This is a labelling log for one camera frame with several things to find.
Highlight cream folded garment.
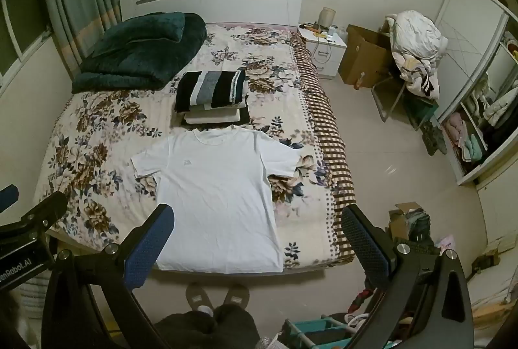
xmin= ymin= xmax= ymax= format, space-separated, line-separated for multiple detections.
xmin=184 ymin=102 xmax=247 ymax=125

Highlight metal frame chair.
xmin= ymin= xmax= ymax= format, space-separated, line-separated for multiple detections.
xmin=372 ymin=74 xmax=435 ymax=127

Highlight white t-shirt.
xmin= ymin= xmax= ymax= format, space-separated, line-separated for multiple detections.
xmin=130 ymin=125 xmax=302 ymax=274

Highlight person's legs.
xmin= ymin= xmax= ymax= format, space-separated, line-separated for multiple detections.
xmin=156 ymin=304 xmax=260 ymax=349

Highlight white nightstand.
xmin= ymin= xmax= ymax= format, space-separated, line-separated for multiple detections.
xmin=298 ymin=23 xmax=349 ymax=81

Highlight dark green blanket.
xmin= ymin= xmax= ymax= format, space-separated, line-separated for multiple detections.
xmin=72 ymin=11 xmax=208 ymax=94

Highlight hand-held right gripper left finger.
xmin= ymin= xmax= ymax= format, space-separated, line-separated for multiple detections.
xmin=40 ymin=203 xmax=175 ymax=349

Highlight hanging white jacket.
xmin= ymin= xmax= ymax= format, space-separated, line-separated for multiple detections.
xmin=483 ymin=88 xmax=518 ymax=127

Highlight white bed headboard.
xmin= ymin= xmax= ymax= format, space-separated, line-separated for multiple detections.
xmin=119 ymin=0 xmax=305 ymax=28

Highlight small open cardboard box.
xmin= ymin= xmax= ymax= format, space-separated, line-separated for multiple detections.
xmin=388 ymin=202 xmax=425 ymax=240

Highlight window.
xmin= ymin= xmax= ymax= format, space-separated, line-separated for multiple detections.
xmin=0 ymin=0 xmax=53 ymax=91

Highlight white wardrobe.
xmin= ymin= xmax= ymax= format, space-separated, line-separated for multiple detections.
xmin=433 ymin=0 xmax=518 ymax=186

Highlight beige table lamp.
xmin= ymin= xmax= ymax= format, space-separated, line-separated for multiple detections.
xmin=317 ymin=7 xmax=337 ymax=28

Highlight teal storage rack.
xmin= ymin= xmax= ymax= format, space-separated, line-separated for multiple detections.
xmin=283 ymin=314 xmax=365 ymax=349

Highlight large cardboard box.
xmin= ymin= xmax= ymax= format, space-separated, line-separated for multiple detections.
xmin=338 ymin=24 xmax=399 ymax=89

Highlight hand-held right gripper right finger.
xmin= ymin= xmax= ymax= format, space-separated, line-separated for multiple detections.
xmin=341 ymin=204 xmax=475 ymax=349

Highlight white plastic bag pile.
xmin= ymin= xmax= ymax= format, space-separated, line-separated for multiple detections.
xmin=384 ymin=10 xmax=449 ymax=99

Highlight teal folded clothes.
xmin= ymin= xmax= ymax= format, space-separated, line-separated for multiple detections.
xmin=459 ymin=133 xmax=488 ymax=164

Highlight pink folded clothes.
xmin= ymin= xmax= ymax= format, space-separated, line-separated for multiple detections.
xmin=444 ymin=112 xmax=470 ymax=143

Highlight red cloth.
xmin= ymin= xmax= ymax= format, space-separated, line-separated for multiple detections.
xmin=350 ymin=286 xmax=375 ymax=313

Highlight floral bedspread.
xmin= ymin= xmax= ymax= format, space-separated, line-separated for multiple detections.
xmin=34 ymin=23 xmax=357 ymax=275

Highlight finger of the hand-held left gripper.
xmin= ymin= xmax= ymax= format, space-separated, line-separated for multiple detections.
xmin=0 ymin=184 xmax=20 ymax=212
xmin=0 ymin=191 xmax=69 ymax=241

